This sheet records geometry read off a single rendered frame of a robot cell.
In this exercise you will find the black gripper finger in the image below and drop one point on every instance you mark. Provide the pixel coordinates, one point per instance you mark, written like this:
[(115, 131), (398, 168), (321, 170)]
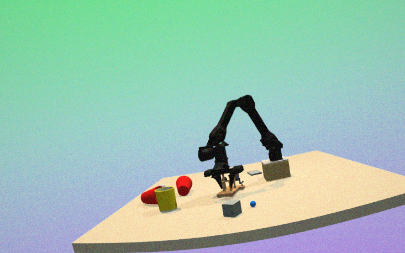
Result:
[(218, 180), (231, 178)]

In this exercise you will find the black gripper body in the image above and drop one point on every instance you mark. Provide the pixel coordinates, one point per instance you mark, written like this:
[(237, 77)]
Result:
[(235, 169)]

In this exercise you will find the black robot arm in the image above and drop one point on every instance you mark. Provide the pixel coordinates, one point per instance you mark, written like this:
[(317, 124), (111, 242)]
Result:
[(218, 134)]

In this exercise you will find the red cylinder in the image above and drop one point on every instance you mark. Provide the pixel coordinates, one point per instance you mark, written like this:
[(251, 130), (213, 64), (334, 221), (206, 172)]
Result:
[(149, 197), (183, 184)]

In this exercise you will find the yellow cup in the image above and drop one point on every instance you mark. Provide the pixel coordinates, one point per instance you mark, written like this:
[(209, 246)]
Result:
[(166, 199)]

